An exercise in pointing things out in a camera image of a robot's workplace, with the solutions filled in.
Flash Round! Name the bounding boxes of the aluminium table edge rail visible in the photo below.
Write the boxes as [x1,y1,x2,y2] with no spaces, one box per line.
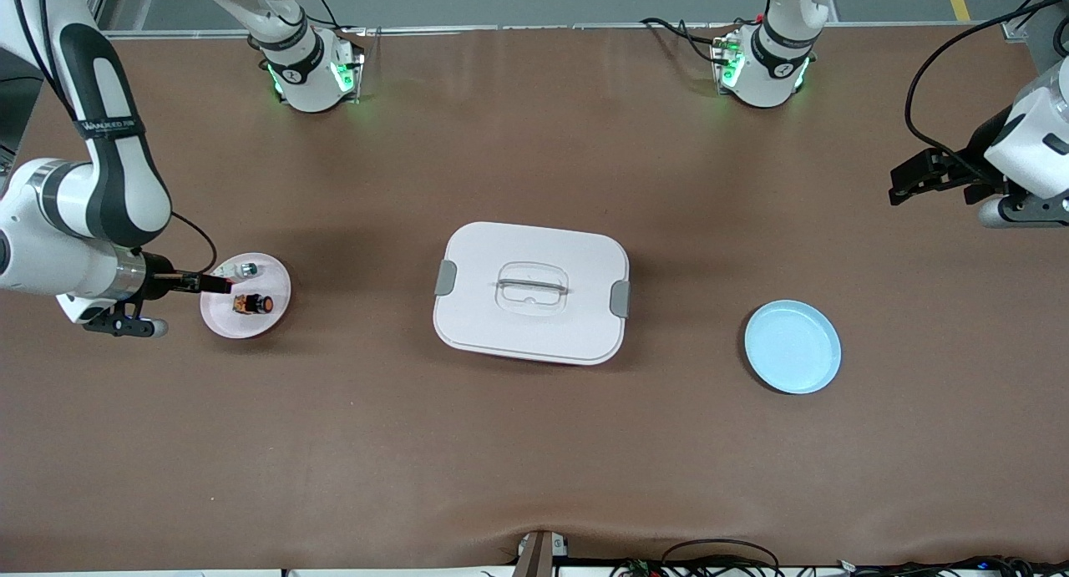
[109,22,1028,40]

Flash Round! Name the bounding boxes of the pink round plate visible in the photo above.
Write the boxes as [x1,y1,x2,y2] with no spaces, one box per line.
[200,252,292,340]

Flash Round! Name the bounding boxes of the black arm base cable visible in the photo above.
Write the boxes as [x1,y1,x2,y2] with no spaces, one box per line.
[641,16,727,60]

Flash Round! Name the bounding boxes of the black cable tangle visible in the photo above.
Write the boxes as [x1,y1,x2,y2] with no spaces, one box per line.
[614,554,1069,577]

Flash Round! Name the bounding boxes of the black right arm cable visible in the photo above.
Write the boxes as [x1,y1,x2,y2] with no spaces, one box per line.
[7,0,220,277]

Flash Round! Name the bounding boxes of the grey aluminium frame post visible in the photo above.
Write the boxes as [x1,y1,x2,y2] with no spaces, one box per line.
[1002,0,1069,70]

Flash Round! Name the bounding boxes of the white lidded lunch box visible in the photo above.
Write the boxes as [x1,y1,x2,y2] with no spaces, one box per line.
[433,221,631,367]

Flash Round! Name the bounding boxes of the black looped cable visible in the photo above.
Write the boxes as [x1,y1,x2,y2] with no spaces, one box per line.
[660,539,783,577]

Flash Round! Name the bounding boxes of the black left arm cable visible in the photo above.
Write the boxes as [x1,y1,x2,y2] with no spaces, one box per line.
[904,0,1069,181]

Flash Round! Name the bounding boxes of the light blue round plate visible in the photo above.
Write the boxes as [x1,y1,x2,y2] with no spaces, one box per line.
[744,300,843,395]

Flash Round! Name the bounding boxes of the brown metal table bracket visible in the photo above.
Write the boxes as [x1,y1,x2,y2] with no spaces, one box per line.
[511,530,570,577]

